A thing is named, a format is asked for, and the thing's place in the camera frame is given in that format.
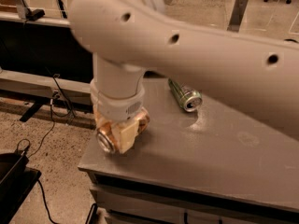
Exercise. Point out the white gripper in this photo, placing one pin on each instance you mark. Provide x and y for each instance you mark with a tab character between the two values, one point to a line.
118	108

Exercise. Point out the orange soda can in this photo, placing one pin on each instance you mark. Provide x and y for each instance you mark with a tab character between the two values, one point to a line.
103	134

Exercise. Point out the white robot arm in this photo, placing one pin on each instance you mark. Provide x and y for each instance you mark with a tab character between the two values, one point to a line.
256	76

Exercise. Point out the green soda can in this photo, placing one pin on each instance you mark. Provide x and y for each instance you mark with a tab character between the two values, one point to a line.
187	98

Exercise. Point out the grey drawer cabinet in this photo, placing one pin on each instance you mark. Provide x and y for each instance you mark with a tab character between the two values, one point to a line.
219	205

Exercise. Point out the black bin at left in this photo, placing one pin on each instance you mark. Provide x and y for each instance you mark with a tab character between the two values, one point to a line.
16	182

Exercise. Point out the black tripod stand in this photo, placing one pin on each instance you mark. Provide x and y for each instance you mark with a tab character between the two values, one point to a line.
59	2

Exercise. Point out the metal glass bracket left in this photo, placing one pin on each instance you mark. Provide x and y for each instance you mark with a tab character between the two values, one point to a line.
26	13

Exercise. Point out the metal glass bracket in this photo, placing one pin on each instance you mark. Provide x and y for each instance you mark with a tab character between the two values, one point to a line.
237	15
26	13

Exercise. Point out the metal glass bracket right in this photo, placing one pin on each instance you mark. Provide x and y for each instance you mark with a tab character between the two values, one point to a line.
237	15

